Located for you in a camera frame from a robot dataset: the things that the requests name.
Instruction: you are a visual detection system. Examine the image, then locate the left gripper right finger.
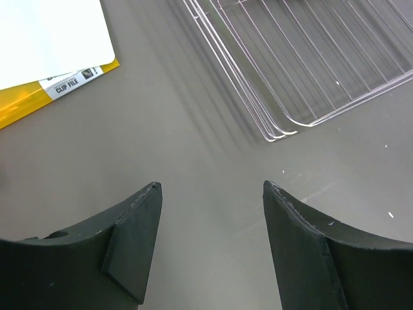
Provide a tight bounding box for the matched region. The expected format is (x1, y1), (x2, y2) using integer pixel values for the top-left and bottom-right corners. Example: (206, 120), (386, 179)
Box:
(263, 181), (412, 309)

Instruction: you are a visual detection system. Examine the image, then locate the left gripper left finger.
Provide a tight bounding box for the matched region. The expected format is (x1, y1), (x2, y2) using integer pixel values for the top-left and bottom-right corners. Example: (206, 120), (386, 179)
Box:
(1, 182), (162, 309)

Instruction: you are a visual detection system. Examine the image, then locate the yellow cutting board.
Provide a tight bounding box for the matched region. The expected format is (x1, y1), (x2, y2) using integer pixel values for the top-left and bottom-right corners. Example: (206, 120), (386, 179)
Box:
(1, 59), (119, 129)

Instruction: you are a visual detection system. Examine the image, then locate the light green cutting board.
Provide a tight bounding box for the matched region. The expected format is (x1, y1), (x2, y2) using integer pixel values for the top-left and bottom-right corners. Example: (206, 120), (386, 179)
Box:
(1, 1), (115, 89)

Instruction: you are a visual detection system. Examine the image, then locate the metal wire dish rack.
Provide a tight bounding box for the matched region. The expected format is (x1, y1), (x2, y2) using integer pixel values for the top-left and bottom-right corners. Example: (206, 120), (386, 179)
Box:
(183, 1), (412, 142)

